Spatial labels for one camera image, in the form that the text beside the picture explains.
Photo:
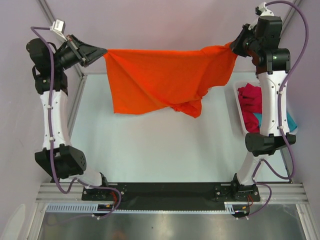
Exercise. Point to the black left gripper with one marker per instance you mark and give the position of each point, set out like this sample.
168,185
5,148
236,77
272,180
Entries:
86,54

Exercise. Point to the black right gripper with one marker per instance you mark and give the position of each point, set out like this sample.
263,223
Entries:
236,45

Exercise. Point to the white plastic laundry basket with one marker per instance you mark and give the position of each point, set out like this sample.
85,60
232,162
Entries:
236,85

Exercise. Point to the red t-shirt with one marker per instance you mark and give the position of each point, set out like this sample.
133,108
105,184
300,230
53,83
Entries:
250,101

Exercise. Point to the orange t-shirt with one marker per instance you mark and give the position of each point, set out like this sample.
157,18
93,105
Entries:
143,81

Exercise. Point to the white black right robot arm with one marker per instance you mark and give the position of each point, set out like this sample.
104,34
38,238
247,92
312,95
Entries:
260,41

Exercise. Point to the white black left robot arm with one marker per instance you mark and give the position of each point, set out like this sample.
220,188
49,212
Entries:
58,158

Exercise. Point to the teal t-shirt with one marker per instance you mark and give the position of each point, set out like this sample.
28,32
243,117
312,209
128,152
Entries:
293,127

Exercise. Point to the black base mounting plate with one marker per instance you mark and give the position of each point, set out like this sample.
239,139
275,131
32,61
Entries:
173,195

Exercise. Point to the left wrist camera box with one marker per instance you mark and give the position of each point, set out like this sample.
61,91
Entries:
58,26

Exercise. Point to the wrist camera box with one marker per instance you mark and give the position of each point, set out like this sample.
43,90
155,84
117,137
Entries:
262,10
58,26

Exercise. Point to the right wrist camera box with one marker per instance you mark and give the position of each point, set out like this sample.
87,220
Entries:
262,10

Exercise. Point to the aluminium frame rail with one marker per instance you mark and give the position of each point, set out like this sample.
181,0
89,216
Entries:
284,193

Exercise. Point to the white slotted cable duct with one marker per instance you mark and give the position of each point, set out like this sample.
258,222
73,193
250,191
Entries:
104,208

